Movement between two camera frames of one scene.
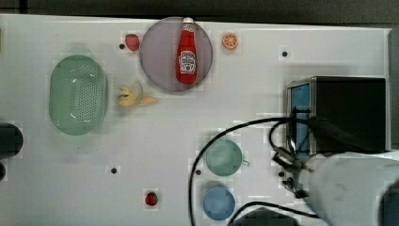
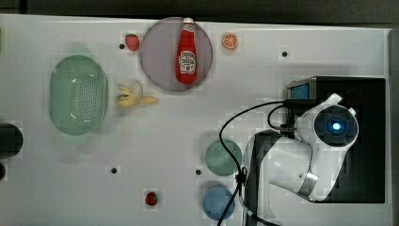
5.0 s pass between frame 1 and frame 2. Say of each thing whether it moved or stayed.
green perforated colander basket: stayed
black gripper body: moved
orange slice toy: stayed
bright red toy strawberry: stayed
